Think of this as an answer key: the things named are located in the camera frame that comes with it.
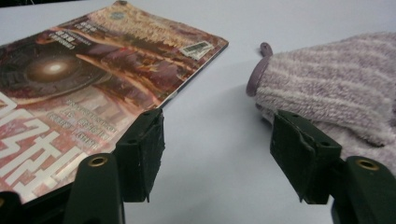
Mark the magazine with reddish cover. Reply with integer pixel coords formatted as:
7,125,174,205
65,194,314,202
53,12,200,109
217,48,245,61
0,0,230,205

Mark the purple striped fluffy cloth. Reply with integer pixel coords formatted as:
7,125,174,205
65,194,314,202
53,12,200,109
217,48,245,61
246,31,396,175

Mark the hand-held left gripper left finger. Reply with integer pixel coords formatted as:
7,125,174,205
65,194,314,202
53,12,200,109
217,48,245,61
112,107,166,203

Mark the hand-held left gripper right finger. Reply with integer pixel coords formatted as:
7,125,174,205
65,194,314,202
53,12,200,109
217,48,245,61
269,108,343,205

